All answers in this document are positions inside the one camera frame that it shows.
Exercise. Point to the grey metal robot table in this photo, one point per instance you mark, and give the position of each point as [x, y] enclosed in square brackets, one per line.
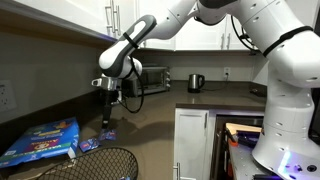
[243, 163]

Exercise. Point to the orange tool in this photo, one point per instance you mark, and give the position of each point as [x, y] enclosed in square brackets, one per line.
[232, 140]

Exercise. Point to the black dishwasher front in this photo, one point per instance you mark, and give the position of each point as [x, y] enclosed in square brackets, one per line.
[220, 146]

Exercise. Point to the blue Annie's snack box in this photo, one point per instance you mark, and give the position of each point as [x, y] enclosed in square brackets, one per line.
[40, 141]

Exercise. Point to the black silver toaster oven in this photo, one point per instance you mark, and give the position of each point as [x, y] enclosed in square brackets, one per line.
[153, 80]

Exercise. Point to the blue snack sachet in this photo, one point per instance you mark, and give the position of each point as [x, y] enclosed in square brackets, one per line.
[125, 178]
[88, 145]
[108, 135]

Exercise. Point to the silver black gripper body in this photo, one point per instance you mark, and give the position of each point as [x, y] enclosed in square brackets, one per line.
[108, 85]

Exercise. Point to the white upper cabinet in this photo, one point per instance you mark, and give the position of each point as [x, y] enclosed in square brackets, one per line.
[73, 11]
[200, 35]

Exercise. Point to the stainless steel electric kettle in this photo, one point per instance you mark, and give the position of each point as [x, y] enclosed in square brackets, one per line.
[195, 83]

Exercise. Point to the white lower cabinet door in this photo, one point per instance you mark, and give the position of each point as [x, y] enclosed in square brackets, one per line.
[190, 143]

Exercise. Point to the white wall outlet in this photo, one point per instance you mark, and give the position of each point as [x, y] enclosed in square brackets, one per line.
[6, 96]
[227, 72]

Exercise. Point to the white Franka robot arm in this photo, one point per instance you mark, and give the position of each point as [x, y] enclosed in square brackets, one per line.
[290, 100]

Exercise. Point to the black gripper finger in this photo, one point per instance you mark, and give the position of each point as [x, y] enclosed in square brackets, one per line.
[104, 110]
[109, 106]

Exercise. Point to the light wooden board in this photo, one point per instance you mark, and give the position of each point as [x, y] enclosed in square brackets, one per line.
[243, 127]

